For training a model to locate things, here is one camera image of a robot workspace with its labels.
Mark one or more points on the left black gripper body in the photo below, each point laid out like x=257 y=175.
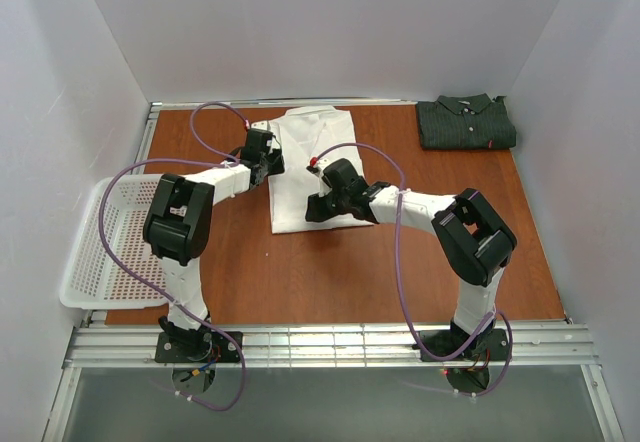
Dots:
x=273 y=163

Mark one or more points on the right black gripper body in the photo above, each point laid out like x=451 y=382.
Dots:
x=320 y=206

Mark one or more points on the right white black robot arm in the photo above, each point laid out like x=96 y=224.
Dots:
x=476 y=241

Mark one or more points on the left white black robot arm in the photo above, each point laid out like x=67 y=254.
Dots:
x=178 y=224

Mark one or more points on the folded dark green shirt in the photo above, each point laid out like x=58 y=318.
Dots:
x=476 y=122

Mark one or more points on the white plastic basket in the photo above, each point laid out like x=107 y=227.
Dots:
x=92 y=281

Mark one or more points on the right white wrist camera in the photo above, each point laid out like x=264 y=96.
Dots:
x=317 y=166

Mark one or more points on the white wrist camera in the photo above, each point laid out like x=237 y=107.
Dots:
x=317 y=166
x=260 y=127

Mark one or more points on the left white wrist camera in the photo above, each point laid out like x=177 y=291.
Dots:
x=260 y=127

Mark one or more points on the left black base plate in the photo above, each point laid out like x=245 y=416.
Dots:
x=204 y=348

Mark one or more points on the aluminium table frame rail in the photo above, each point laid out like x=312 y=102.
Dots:
x=551 y=343

